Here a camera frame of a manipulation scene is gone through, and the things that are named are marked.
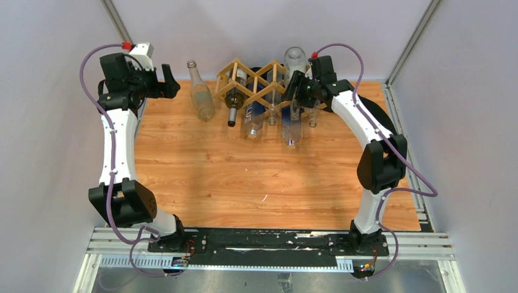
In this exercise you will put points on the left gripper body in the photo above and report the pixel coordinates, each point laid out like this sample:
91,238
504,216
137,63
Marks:
145,82

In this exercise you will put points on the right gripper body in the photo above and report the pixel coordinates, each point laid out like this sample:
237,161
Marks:
308,91

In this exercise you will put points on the slim clear glass bottle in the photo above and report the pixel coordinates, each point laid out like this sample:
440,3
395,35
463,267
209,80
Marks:
273,99

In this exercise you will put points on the clear bottle black label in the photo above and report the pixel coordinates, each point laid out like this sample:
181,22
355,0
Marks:
200,94

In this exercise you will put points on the clear bottle white label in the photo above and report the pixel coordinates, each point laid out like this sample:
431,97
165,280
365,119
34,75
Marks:
294,60

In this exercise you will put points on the dark green wine bottle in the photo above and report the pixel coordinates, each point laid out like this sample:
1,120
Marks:
234,98

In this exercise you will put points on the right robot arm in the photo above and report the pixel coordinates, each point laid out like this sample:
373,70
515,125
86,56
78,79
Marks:
380,167

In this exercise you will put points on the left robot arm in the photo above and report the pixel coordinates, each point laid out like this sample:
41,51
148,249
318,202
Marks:
123,202

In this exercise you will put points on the small clear glass bottle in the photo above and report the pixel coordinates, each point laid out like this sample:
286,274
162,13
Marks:
312,113

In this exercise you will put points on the wooden lattice wine rack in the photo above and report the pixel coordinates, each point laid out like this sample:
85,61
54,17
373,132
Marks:
255,86

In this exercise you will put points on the clear blue labelled bottle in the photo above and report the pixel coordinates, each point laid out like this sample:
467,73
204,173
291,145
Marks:
291,127

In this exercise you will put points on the clear bottle blue label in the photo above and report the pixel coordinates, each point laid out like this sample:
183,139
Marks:
253,119

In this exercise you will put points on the black cloth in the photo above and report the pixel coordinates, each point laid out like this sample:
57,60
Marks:
379,114

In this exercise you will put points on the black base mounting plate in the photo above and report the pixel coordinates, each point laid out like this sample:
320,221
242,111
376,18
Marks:
269,248

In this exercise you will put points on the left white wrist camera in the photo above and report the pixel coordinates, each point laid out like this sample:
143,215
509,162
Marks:
142,52

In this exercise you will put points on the aluminium rail frame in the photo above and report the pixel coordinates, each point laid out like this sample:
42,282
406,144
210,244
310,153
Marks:
416,262

